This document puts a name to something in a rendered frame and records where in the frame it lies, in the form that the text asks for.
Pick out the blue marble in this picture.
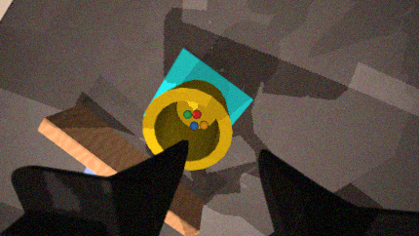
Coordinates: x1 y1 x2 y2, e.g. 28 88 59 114
190 122 199 131

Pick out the green marble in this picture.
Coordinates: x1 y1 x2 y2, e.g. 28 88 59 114
183 110 192 119

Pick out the orange marble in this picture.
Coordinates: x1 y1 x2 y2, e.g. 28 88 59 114
200 121 209 130

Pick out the orange flat bar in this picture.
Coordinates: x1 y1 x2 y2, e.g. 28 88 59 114
38 104 204 236

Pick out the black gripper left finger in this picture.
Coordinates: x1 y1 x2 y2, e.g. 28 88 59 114
11 140 189 236

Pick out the red marble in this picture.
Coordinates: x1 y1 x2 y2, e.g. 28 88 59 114
192 110 202 119

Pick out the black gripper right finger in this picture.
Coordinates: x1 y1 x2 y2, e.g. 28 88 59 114
258 149 419 236

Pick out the yellow cup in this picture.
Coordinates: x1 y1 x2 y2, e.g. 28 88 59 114
142 80 233 171

